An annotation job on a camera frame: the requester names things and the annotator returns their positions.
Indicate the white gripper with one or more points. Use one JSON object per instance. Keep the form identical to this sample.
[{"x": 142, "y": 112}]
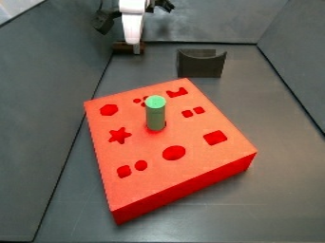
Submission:
[{"x": 133, "y": 11}]

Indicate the black curved holder stand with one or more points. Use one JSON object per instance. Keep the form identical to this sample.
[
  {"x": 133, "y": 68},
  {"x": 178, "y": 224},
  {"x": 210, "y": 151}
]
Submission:
[{"x": 199, "y": 63}]

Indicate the green cylinder peg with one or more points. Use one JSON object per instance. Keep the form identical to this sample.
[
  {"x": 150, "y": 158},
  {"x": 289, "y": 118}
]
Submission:
[{"x": 155, "y": 104}]

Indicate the red shape sorter block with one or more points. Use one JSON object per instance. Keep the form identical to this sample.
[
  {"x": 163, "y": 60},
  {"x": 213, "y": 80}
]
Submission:
[{"x": 153, "y": 167}]

